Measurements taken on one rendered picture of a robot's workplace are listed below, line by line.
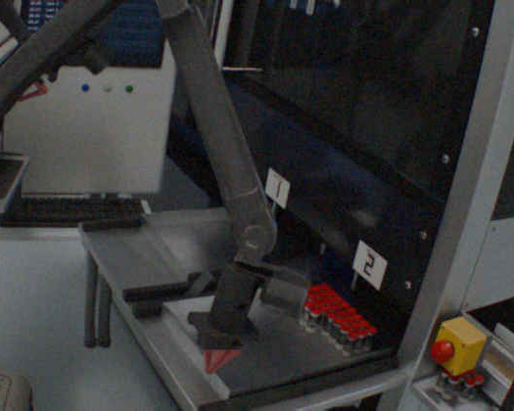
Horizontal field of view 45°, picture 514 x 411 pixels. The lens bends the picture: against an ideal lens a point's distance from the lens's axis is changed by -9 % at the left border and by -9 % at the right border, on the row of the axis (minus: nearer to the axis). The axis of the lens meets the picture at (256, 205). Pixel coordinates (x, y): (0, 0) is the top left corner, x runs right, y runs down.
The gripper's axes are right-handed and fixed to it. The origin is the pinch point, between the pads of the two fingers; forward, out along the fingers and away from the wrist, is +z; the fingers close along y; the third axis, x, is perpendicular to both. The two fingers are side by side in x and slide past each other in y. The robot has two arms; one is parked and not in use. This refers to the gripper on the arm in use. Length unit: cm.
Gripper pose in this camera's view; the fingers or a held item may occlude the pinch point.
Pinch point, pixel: (209, 368)
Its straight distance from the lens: 108.6
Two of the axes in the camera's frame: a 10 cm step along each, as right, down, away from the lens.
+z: -3.1, 8.9, 3.4
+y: 8.5, 0.9, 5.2
